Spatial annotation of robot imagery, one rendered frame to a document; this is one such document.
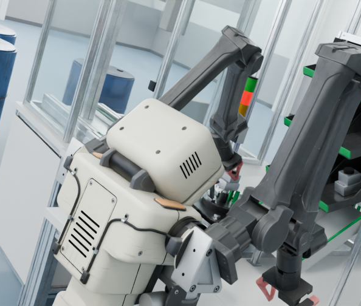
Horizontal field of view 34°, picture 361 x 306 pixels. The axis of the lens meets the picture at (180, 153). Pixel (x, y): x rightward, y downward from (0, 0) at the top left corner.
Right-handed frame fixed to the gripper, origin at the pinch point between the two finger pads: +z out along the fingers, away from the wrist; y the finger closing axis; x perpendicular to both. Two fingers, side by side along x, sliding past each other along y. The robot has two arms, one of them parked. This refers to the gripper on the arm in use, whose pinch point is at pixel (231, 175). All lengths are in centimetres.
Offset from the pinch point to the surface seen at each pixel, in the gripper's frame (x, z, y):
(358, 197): -11, -13, -49
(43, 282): 71, 1, 10
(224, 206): 8.4, 5.9, -4.6
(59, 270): 63, 58, 72
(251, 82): -27.7, -16.2, 17.5
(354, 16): -125, 18, 63
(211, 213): 14.6, 3.1, -6.2
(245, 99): -23.2, -11.3, 17.4
